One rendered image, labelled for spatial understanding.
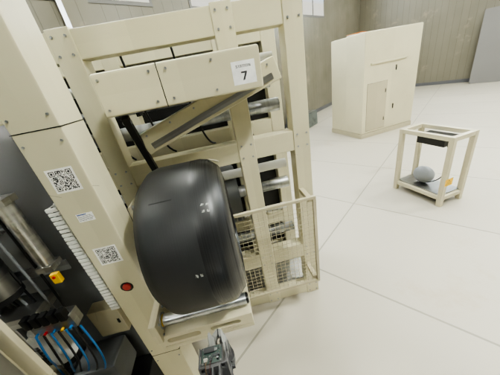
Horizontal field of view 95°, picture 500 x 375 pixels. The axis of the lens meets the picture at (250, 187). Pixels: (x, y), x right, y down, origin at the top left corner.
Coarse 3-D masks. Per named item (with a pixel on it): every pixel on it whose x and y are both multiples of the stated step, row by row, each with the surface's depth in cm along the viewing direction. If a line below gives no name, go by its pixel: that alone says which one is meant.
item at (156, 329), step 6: (156, 306) 90; (162, 306) 91; (156, 312) 87; (162, 312) 90; (150, 318) 85; (156, 318) 85; (150, 324) 83; (156, 324) 84; (150, 330) 82; (156, 330) 83; (162, 330) 88; (156, 336) 84; (162, 336) 86; (156, 342) 86; (162, 342) 86
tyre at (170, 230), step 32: (160, 192) 70; (192, 192) 69; (224, 192) 76; (160, 224) 65; (192, 224) 65; (224, 224) 68; (160, 256) 63; (192, 256) 64; (224, 256) 66; (160, 288) 65; (192, 288) 67; (224, 288) 69
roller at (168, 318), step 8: (240, 296) 90; (248, 296) 92; (224, 304) 89; (232, 304) 89; (240, 304) 90; (168, 312) 90; (200, 312) 88; (208, 312) 89; (168, 320) 88; (176, 320) 88; (184, 320) 88
